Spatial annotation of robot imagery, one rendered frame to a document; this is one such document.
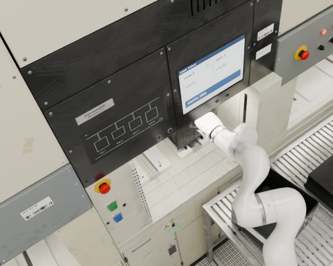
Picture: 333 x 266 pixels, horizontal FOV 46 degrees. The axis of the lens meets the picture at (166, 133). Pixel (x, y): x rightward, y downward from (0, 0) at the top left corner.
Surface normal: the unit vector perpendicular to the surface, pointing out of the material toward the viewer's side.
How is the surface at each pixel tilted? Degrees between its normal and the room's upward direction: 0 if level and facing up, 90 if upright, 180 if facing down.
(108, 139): 90
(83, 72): 90
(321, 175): 0
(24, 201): 90
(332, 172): 0
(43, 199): 90
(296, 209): 43
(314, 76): 0
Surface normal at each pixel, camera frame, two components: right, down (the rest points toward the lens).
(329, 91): -0.11, -0.62
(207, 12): 0.57, 0.61
